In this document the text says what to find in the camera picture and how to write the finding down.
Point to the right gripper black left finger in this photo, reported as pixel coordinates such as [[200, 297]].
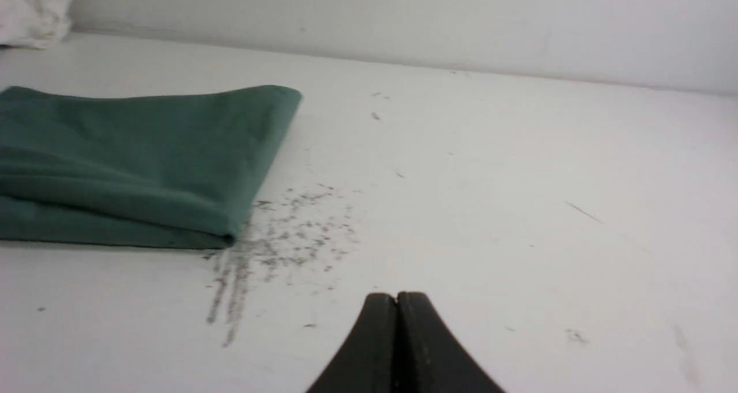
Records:
[[364, 361]]

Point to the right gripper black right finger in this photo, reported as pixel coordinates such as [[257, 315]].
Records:
[[428, 356]]

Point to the green long-sleeved shirt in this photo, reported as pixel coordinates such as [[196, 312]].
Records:
[[176, 172]]

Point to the white crumpled shirt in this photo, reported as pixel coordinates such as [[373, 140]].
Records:
[[34, 24]]

